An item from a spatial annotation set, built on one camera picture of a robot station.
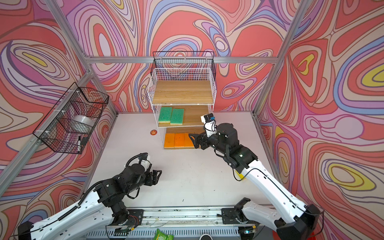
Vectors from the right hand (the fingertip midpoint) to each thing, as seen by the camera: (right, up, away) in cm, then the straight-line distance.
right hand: (198, 134), depth 69 cm
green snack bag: (-18, -46, -2) cm, 50 cm away
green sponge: (-18, +11, +14) cm, 26 cm away
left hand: (-20, -19, +7) cm, 29 cm away
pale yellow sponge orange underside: (-5, -3, -4) cm, 7 cm away
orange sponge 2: (-12, -4, +32) cm, 34 cm away
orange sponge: (-18, -6, +29) cm, 35 cm away
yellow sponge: (-11, +9, +13) cm, 20 cm away
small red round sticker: (-32, 0, +38) cm, 50 cm away
